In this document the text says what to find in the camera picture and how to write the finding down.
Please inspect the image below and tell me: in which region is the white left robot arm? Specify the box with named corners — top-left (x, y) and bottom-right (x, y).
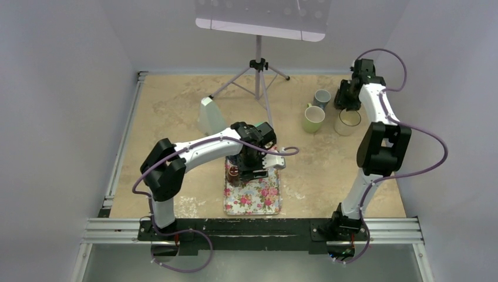
top-left (140, 122), bottom-right (277, 240)

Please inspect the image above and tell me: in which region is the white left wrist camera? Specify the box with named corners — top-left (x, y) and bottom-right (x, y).
top-left (262, 153), bottom-right (286, 170)

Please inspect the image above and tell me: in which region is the light green mug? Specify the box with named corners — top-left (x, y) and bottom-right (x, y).
top-left (302, 103), bottom-right (325, 133)

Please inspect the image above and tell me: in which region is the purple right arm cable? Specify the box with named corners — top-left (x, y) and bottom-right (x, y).
top-left (353, 48), bottom-right (449, 223)

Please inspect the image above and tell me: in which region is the music stand with tripod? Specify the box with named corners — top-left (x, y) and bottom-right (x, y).
top-left (194, 0), bottom-right (332, 122)

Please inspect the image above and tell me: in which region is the navy blue mug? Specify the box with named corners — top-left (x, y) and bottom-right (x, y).
top-left (226, 155), bottom-right (238, 167)

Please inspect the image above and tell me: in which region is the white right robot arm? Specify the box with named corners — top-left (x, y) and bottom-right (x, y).
top-left (329, 59), bottom-right (412, 239)

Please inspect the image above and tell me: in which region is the cream beige mug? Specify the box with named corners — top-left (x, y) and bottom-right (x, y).
top-left (334, 109), bottom-right (362, 136)

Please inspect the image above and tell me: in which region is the aluminium frame rail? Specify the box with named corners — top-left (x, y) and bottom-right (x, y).
top-left (71, 71), bottom-right (433, 281)

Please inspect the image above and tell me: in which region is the small brown mug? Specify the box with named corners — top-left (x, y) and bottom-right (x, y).
top-left (226, 166), bottom-right (241, 187)

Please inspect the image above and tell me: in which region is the floral serving tray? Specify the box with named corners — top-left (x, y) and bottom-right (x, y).
top-left (223, 168), bottom-right (282, 216)

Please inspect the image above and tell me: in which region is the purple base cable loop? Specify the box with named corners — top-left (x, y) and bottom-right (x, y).
top-left (150, 227), bottom-right (216, 274)

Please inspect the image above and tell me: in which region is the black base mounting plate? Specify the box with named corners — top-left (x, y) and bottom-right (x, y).
top-left (137, 218), bottom-right (367, 257)

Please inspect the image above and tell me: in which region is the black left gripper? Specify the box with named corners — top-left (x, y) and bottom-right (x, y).
top-left (237, 147), bottom-right (268, 183)

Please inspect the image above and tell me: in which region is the grey blue mug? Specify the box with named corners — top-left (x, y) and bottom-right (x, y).
top-left (312, 89), bottom-right (332, 110)

